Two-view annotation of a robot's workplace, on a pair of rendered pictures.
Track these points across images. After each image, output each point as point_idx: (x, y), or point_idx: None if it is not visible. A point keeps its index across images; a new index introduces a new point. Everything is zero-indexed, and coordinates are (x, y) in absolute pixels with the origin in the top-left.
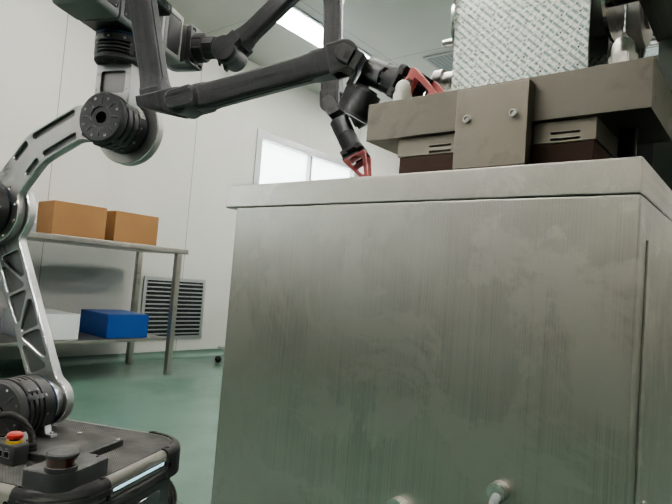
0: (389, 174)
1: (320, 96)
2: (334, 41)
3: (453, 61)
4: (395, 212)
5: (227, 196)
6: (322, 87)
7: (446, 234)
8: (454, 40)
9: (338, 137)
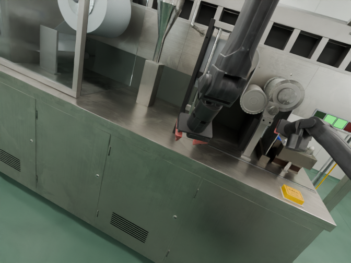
0: (308, 177)
1: (243, 86)
2: (334, 127)
3: (289, 117)
4: None
5: (333, 228)
6: (247, 73)
7: None
8: (293, 109)
9: (210, 121)
